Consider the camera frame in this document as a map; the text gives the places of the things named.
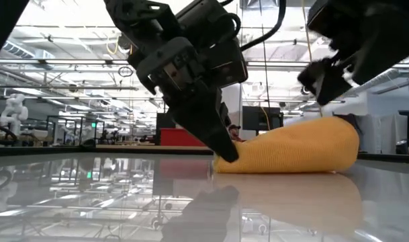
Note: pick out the black monitor screen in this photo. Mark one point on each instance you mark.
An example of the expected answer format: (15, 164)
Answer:
(258, 117)

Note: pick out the white curtain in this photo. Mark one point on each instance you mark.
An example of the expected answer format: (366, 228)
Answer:
(382, 134)

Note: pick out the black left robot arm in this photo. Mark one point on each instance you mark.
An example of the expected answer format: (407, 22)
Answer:
(133, 13)

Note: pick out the red box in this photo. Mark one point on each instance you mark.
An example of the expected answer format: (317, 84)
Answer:
(177, 138)

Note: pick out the orange microfibre towel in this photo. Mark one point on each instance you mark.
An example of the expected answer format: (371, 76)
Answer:
(291, 148)

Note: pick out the silver ventilation duct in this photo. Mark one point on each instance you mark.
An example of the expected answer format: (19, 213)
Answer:
(16, 50)

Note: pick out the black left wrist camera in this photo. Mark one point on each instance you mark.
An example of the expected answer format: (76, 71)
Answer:
(234, 67)

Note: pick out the black-framed glass enclosure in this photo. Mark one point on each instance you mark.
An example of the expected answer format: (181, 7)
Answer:
(80, 132)

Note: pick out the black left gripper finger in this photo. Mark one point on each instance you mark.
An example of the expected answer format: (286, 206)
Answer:
(207, 117)
(226, 114)

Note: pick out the black curved tube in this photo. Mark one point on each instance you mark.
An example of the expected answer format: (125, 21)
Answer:
(7, 129)

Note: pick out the black panel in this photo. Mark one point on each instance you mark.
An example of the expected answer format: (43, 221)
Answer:
(162, 127)

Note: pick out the white square column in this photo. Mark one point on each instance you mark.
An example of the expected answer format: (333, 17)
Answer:
(234, 101)

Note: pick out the white humanoid robot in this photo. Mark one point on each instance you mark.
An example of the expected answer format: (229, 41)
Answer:
(14, 111)

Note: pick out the long ceiling light bar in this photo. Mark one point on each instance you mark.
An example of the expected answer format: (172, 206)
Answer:
(73, 62)

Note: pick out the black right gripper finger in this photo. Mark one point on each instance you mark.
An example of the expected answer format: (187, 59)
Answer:
(325, 82)

